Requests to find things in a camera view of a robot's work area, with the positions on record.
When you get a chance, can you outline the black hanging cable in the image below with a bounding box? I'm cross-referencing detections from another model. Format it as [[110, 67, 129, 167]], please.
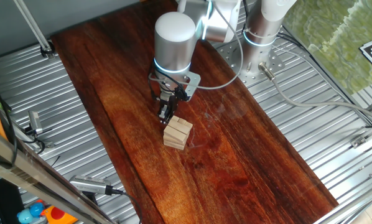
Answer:
[[0, 73, 19, 170]]

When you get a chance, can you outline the aluminium stand pole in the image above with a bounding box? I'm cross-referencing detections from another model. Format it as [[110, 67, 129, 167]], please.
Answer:
[[13, 0, 56, 60]]

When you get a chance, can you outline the black ribbed camera cable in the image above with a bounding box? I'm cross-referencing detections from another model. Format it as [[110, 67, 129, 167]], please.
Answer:
[[104, 185, 143, 224]]

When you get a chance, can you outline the aluminium corner bracket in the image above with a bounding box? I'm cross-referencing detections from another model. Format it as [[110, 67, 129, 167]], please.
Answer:
[[350, 132, 369, 149]]

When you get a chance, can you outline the small grey camera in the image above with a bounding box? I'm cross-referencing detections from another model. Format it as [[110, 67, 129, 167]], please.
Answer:
[[28, 110, 44, 135]]

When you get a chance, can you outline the black base cable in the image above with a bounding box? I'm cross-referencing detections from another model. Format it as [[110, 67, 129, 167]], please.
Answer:
[[274, 30, 372, 128]]

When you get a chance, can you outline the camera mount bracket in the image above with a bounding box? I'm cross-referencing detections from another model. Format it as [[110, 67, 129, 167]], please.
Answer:
[[80, 191, 100, 207]]

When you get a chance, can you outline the silver ribbed camera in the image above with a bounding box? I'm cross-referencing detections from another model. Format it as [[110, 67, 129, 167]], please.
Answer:
[[68, 174, 112, 195]]

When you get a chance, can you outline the black small camera cable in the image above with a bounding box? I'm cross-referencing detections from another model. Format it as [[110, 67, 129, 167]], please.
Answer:
[[19, 124, 55, 156]]

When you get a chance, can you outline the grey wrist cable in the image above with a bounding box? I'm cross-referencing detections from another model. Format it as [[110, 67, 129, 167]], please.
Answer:
[[147, 0, 244, 91]]

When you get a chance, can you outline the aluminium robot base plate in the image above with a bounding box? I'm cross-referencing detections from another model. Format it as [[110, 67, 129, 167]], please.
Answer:
[[218, 39, 286, 88]]

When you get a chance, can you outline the dark red wooden board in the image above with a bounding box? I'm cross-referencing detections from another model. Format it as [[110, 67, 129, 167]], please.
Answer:
[[50, 0, 339, 224]]

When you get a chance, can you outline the black equipment case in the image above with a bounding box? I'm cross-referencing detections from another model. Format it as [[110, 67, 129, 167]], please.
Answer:
[[0, 179, 25, 224]]

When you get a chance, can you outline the grey base cable with connector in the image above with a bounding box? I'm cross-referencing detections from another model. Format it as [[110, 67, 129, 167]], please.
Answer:
[[258, 61, 372, 124]]

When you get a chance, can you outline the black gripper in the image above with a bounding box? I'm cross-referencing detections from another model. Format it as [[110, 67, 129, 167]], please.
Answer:
[[157, 88, 187, 124]]

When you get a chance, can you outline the orange emergency stop box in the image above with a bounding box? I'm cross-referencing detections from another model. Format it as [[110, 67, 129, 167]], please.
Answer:
[[40, 205, 80, 224]]

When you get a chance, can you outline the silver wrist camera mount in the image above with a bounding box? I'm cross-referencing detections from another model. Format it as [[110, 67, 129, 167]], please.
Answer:
[[181, 70, 202, 102]]

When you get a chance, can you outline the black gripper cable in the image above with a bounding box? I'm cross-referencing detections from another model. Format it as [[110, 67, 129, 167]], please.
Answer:
[[147, 70, 188, 102]]

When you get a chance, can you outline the steel frame bar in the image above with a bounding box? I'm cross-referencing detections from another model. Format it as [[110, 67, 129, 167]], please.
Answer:
[[0, 123, 117, 224]]

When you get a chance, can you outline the light blue round toy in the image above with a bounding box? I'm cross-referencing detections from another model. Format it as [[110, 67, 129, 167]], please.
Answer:
[[16, 207, 34, 224]]

